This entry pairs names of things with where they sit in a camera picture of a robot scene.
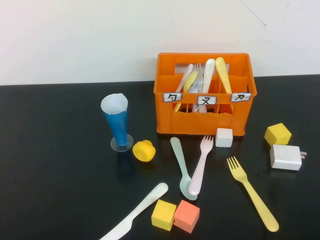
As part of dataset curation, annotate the yellow plastic knife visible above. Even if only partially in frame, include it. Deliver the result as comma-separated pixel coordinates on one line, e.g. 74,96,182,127
214,56,233,95

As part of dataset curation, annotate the orange plastic cutlery crate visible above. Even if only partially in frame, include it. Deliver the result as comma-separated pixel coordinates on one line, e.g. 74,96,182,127
153,52,258,137

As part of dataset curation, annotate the yellow plastic spoon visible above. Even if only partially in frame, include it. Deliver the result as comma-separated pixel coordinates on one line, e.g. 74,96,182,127
172,70,198,113

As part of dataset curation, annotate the yellow toy wheel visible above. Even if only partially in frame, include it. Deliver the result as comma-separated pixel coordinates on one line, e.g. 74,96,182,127
132,139,157,162

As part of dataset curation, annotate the yellow foam cube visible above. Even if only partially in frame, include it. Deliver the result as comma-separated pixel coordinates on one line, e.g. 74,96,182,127
264,122,293,147
151,199,177,232

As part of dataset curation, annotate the orange foam cube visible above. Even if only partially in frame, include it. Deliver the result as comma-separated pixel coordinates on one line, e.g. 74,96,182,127
173,199,201,234

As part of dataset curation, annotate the mint green plastic spoon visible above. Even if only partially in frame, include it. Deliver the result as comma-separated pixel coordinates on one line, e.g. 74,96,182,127
169,136,198,202

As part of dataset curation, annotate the cream plastic knife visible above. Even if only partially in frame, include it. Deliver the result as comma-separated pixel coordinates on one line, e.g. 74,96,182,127
198,58,216,113

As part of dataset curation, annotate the white label with fork character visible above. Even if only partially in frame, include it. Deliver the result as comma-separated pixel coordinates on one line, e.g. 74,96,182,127
197,95,217,106

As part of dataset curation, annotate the pale pink plastic spoon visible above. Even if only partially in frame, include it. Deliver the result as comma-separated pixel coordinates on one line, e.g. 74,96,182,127
174,63,195,93

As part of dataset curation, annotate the white label with spoon character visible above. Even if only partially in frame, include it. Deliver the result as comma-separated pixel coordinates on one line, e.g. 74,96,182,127
163,92,183,103

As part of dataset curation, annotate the white power adapter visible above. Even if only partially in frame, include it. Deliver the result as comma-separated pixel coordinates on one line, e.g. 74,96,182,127
269,144,308,172

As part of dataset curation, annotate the white plastic knife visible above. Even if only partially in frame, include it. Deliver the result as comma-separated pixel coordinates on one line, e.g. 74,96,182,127
99,182,169,240

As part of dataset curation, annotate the white label with knife character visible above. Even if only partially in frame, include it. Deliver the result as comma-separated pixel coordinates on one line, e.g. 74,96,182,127
230,92,252,103

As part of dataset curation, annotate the white foam cube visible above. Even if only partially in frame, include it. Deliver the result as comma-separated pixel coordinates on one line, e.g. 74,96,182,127
215,127,234,148

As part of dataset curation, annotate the blue cone cup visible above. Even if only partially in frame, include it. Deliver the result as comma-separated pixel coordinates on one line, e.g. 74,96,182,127
100,93,135,153

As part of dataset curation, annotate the yellow plastic fork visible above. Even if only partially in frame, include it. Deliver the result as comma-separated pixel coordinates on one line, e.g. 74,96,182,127
226,156,280,233

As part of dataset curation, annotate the pink plastic fork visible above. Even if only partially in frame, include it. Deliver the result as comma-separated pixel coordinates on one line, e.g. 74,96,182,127
187,134,215,196

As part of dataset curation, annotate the white plastic fork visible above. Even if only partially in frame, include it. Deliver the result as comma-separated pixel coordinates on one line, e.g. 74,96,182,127
187,62,204,112

